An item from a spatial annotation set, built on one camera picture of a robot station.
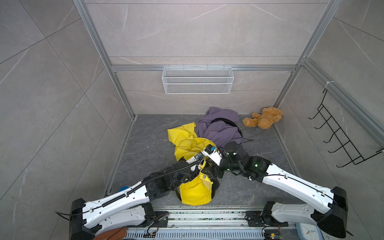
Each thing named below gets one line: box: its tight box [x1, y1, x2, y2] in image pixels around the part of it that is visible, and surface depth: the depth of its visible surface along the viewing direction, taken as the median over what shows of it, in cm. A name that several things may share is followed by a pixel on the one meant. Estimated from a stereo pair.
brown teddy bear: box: [242, 106, 283, 130], surface depth 109 cm
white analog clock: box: [295, 222, 324, 240], surface depth 69 cm
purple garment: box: [196, 106, 243, 148], surface depth 112 cm
